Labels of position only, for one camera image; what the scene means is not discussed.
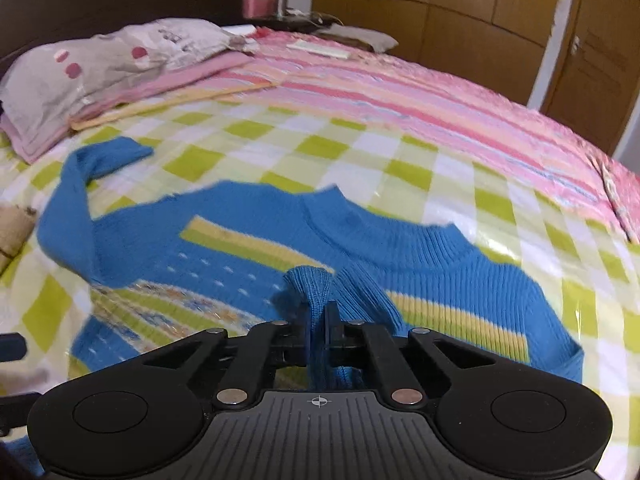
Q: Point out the wooden door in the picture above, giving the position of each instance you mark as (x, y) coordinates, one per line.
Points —
(595, 75)

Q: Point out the white booklet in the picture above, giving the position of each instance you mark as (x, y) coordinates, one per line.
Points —
(317, 48)

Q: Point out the pink striped blanket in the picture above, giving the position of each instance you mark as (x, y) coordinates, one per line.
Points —
(425, 95)

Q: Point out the green white checked bed sheet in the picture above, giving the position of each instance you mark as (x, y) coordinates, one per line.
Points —
(350, 160)

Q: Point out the dark nightstand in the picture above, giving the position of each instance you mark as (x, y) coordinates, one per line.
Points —
(280, 22)

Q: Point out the grey pillow with pink dots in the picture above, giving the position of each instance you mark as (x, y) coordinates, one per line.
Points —
(100, 70)

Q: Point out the blue knitted sweater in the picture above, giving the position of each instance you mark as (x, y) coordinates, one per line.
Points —
(400, 260)

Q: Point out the beige knitted cloth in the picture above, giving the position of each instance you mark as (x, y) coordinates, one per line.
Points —
(15, 230)

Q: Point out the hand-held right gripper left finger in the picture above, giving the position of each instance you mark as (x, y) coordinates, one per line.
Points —
(299, 332)

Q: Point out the pink floral quilt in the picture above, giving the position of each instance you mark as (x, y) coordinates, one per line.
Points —
(617, 195)

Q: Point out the wooden wardrobe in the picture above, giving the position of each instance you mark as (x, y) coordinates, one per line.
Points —
(450, 25)

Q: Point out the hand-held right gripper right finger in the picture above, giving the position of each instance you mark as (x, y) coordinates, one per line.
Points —
(334, 332)

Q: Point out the pink plastic basket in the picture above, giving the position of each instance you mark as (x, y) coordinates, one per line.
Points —
(257, 4)

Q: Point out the pink folded cloth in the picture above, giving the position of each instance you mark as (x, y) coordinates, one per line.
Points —
(190, 72)

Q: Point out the folded grey cloth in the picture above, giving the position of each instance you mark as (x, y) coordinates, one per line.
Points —
(360, 37)

